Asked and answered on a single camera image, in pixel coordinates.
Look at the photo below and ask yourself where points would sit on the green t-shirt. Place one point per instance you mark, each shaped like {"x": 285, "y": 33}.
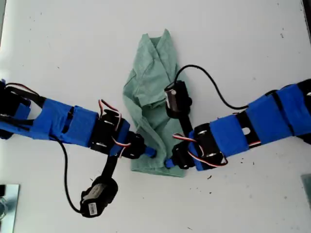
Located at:
{"x": 148, "y": 72}

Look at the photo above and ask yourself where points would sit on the black clamp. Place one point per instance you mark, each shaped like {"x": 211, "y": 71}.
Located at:
{"x": 2, "y": 190}

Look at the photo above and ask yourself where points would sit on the black camera box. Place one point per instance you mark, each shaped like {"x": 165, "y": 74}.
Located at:
{"x": 178, "y": 99}
{"x": 99, "y": 196}

